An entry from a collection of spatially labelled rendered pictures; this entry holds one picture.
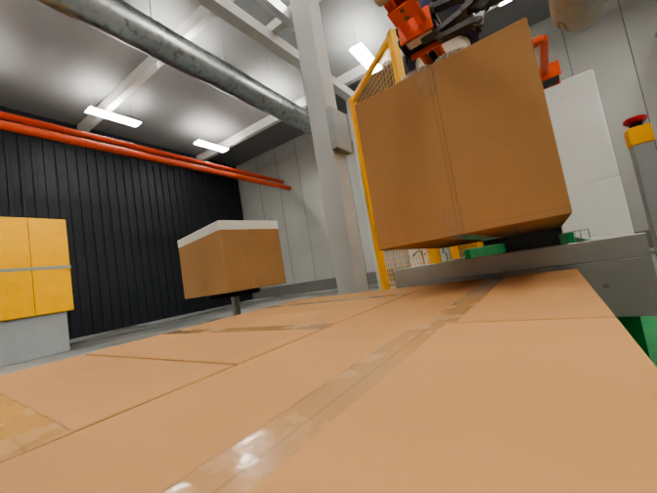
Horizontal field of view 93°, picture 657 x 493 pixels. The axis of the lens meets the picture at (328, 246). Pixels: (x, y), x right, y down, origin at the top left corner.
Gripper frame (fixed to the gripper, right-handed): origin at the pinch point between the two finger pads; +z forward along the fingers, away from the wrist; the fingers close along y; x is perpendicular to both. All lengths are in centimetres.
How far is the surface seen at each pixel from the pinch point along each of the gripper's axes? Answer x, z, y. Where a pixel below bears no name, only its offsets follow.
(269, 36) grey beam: 150, 178, -192
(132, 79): 261, 724, -478
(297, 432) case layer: -63, -2, 66
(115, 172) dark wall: 333, 1062, -367
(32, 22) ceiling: 80, 694, -498
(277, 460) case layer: -66, -3, 66
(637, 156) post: 89, -49, 32
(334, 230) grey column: 100, 103, 28
